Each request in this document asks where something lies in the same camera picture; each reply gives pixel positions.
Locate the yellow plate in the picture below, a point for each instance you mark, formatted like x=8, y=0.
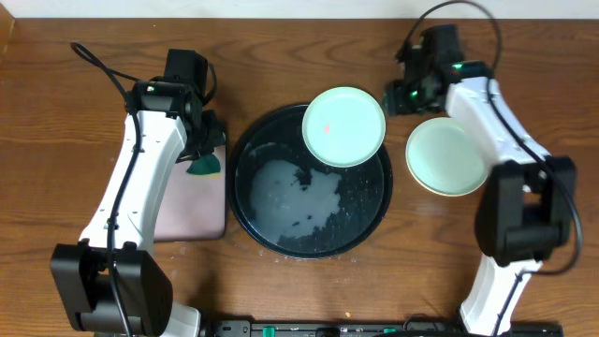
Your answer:
x=447, y=175

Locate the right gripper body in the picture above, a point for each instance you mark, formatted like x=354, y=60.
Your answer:
x=409, y=98

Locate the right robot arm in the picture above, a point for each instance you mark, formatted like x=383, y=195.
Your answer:
x=527, y=208

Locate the round black tray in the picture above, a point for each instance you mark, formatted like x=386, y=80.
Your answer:
x=295, y=205

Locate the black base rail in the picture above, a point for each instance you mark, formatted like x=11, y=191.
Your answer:
x=416, y=328

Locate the green yellow sponge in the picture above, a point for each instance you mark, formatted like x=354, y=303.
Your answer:
x=205, y=165

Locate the black rectangular tray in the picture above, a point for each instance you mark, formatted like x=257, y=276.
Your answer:
x=185, y=207

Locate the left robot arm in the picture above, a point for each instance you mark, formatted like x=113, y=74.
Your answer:
x=108, y=281

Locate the mint plate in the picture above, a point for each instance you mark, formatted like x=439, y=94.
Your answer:
x=440, y=135
x=343, y=127

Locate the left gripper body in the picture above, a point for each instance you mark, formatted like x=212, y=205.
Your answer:
x=213, y=137

